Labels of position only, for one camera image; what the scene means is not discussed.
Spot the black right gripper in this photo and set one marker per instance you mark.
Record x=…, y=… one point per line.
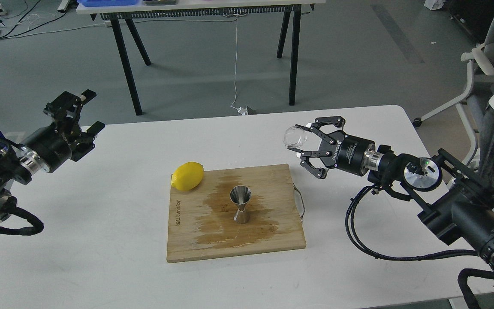
x=350, y=152

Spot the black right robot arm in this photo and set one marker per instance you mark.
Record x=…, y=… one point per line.
x=456, y=203

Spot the small clear glass cup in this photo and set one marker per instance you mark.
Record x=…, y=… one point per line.
x=295, y=137

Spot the steel double jigger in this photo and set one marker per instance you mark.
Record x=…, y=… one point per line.
x=240, y=195

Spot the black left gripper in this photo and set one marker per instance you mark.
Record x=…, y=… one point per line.
x=63, y=139

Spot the yellow lemon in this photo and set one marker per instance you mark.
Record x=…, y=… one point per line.
x=187, y=176

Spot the bamboo cutting board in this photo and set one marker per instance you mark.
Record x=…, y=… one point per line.
x=202, y=221

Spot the blue plastic tray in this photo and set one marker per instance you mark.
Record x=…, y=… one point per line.
x=104, y=3

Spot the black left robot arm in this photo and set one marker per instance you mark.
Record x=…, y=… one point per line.
x=19, y=164

